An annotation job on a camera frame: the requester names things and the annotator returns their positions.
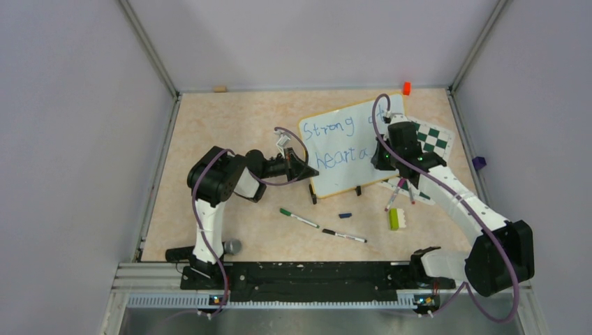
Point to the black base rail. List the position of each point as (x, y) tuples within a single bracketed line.
[(308, 282)]

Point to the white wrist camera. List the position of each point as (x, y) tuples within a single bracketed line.
[(391, 117), (283, 139)]

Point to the green white toy brick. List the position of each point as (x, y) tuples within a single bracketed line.
[(397, 219)]

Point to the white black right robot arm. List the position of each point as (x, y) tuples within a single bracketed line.
[(501, 250)]

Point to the green capped marker pen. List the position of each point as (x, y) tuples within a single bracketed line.
[(285, 212)]

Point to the yellow framed whiteboard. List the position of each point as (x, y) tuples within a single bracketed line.
[(341, 143)]

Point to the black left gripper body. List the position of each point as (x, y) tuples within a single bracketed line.
[(286, 165)]

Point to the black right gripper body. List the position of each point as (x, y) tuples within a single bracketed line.
[(385, 162)]

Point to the red capped marker pen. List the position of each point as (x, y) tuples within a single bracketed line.
[(411, 193)]

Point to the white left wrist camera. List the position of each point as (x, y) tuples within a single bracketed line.
[(283, 139)]

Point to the small wooden block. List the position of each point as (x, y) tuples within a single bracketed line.
[(220, 89)]

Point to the orange red small block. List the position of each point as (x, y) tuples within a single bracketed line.
[(407, 87)]

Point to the black whiteboard foot clip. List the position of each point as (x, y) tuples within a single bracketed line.
[(313, 195)]

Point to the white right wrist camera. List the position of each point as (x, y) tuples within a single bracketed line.
[(391, 117)]

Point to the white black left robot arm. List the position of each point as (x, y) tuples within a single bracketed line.
[(217, 176)]

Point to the purple capped marker pen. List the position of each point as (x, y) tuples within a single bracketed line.
[(394, 194)]

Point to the purple small object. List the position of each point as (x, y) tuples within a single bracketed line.
[(479, 163)]

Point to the black capped marker pen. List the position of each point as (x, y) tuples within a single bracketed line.
[(345, 236)]

